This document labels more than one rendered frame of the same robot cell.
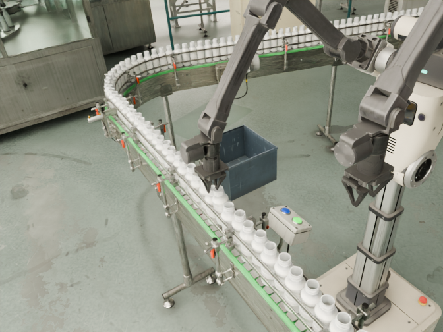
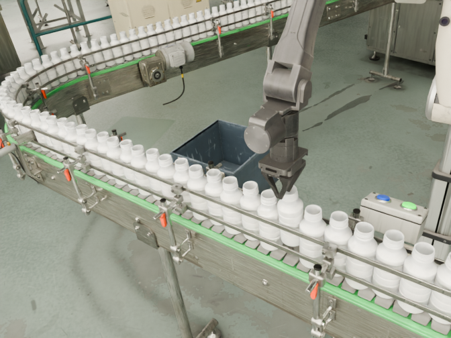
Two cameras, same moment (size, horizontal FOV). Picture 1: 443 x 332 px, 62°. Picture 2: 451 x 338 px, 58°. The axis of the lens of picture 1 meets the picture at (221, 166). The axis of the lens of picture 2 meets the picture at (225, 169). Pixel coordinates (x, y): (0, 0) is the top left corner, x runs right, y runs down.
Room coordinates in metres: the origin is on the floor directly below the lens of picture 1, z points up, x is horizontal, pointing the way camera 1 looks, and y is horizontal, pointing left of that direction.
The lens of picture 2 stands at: (0.40, 0.39, 1.76)
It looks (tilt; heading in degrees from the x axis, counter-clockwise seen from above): 34 degrees down; 340
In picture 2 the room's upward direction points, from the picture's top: 7 degrees counter-clockwise
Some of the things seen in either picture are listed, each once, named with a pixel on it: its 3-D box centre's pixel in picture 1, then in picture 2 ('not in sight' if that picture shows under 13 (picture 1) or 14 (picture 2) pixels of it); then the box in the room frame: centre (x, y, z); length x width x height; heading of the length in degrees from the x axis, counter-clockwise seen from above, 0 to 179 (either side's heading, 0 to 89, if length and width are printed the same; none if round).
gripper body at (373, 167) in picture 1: (370, 162); not in sight; (0.69, -0.35, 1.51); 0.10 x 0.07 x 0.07; 119
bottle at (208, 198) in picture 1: (213, 204); (270, 220); (1.08, 0.04, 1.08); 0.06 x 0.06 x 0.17
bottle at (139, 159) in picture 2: (163, 152); (143, 170); (1.49, 0.27, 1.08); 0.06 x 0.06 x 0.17
